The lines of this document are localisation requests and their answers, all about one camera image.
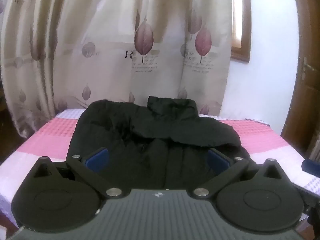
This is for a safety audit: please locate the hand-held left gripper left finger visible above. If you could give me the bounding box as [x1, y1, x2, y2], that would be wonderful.
[33, 148, 123, 198]

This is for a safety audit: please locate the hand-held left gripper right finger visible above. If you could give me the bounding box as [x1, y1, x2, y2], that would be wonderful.
[192, 148, 285, 200]

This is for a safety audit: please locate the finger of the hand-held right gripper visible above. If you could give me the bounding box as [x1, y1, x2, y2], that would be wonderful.
[301, 158, 320, 175]

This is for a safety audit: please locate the black puffer jacket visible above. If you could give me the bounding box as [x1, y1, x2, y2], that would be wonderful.
[65, 95, 252, 191]

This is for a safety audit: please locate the pink checked bed sheet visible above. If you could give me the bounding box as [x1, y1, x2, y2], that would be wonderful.
[0, 109, 320, 230]

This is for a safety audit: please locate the brown wooden door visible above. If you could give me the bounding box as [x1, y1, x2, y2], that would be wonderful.
[280, 0, 320, 161]

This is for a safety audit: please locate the beige leaf-print curtain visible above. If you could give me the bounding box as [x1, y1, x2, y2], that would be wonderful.
[0, 0, 252, 140]

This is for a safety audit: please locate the brass door handle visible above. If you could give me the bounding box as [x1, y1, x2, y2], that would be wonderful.
[301, 57, 316, 81]

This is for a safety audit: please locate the wooden window frame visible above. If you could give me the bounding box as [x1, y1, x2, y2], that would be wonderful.
[231, 0, 252, 64]

